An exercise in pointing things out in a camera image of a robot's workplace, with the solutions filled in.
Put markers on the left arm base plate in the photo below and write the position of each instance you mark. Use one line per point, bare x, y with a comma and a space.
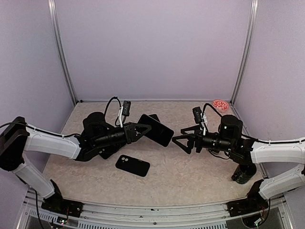
56, 203

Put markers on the black cup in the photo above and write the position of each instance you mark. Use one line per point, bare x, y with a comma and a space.
244, 173

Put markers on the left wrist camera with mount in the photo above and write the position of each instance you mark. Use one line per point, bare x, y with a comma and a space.
124, 111

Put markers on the front aluminium rail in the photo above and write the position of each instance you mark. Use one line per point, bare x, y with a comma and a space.
103, 216

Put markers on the red and white patterned bowl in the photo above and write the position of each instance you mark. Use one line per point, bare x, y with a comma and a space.
220, 105

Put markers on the right aluminium frame post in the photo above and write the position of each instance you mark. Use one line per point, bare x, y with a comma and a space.
246, 50

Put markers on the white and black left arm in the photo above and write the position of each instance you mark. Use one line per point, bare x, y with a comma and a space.
98, 138

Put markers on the black phone case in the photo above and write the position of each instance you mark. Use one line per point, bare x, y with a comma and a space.
132, 165
105, 154

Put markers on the aluminium frame post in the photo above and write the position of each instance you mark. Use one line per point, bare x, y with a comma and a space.
246, 50
59, 45

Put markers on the grey-edged black smartphone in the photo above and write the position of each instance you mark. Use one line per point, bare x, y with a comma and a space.
159, 133

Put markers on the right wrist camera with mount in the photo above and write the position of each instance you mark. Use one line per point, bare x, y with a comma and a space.
200, 119

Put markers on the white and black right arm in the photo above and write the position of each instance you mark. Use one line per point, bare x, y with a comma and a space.
249, 151

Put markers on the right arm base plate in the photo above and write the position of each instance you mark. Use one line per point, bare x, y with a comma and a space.
252, 203

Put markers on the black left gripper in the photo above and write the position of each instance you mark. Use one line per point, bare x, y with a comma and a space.
130, 133

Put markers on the green-edged black smartphone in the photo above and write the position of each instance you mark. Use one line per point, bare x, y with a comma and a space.
153, 118

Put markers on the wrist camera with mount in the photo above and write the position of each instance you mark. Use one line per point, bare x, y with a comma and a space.
200, 119
124, 111

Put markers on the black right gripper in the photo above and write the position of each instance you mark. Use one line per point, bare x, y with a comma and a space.
192, 139

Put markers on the left aluminium frame post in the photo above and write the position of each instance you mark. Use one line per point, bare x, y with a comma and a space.
59, 45

